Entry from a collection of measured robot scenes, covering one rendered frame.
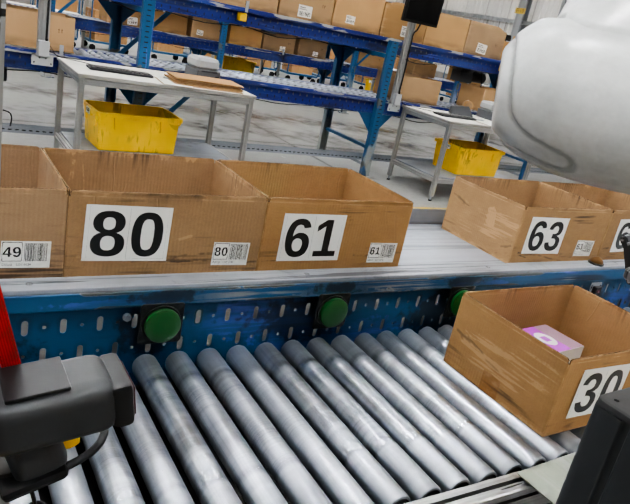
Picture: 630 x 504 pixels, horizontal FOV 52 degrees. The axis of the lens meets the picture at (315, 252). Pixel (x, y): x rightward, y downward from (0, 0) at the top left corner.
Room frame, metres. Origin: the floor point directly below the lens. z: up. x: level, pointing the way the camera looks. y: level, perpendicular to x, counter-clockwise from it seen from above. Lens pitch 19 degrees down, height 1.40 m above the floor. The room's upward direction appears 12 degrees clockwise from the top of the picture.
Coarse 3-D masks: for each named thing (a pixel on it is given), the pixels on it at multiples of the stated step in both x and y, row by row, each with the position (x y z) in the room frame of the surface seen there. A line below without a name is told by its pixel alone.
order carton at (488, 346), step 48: (528, 288) 1.44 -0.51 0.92; (576, 288) 1.53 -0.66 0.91; (480, 336) 1.25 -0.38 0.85; (528, 336) 1.16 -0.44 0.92; (576, 336) 1.50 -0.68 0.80; (624, 336) 1.41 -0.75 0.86; (480, 384) 1.22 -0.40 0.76; (528, 384) 1.14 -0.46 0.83; (576, 384) 1.11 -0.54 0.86; (624, 384) 1.21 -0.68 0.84
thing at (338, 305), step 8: (328, 304) 1.30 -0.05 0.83; (336, 304) 1.31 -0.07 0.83; (344, 304) 1.32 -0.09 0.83; (320, 312) 1.30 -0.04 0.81; (328, 312) 1.30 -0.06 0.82; (336, 312) 1.31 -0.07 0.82; (344, 312) 1.32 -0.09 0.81; (320, 320) 1.30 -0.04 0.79; (328, 320) 1.30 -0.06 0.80; (336, 320) 1.31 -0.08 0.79
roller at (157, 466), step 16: (144, 416) 0.89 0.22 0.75; (128, 432) 0.86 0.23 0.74; (144, 432) 0.85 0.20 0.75; (144, 448) 0.82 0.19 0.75; (160, 448) 0.83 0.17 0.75; (144, 464) 0.80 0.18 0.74; (160, 464) 0.79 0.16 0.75; (144, 480) 0.78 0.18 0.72; (160, 480) 0.76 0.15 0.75; (176, 480) 0.76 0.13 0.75; (160, 496) 0.74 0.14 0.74; (176, 496) 0.73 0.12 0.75
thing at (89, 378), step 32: (0, 384) 0.44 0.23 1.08; (32, 384) 0.44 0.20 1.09; (64, 384) 0.45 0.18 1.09; (96, 384) 0.46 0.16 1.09; (128, 384) 0.47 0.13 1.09; (0, 416) 0.41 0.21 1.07; (32, 416) 0.42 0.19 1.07; (64, 416) 0.44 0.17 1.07; (96, 416) 0.45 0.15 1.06; (128, 416) 0.47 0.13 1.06; (0, 448) 0.41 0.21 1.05; (32, 448) 0.43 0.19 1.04; (64, 448) 0.46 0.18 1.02; (0, 480) 0.44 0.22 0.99; (32, 480) 0.44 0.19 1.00
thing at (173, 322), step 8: (160, 312) 1.09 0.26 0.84; (168, 312) 1.10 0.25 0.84; (152, 320) 1.08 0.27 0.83; (160, 320) 1.09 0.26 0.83; (168, 320) 1.09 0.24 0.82; (176, 320) 1.10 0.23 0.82; (144, 328) 1.08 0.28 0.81; (152, 328) 1.08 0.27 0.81; (160, 328) 1.09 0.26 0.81; (168, 328) 1.10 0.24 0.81; (176, 328) 1.11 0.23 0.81; (152, 336) 1.08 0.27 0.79; (160, 336) 1.09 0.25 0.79; (168, 336) 1.10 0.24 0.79
